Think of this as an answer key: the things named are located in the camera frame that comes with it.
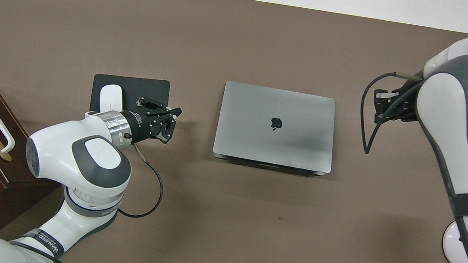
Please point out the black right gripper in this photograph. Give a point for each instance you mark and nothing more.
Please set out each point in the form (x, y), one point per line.
(406, 104)

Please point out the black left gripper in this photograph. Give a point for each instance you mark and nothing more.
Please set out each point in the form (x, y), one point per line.
(141, 127)

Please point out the silver grey laptop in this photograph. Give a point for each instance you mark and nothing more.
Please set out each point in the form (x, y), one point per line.
(296, 150)

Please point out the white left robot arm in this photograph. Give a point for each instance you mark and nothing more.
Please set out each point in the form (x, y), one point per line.
(85, 165)

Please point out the black mouse pad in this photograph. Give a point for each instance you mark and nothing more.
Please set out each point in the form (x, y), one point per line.
(147, 88)

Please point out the white computer mouse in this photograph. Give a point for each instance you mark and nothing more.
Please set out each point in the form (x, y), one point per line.
(110, 97)

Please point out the brown table mat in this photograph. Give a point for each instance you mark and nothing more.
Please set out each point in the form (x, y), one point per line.
(217, 240)

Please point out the white desk lamp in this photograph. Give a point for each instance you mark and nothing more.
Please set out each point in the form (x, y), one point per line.
(453, 248)

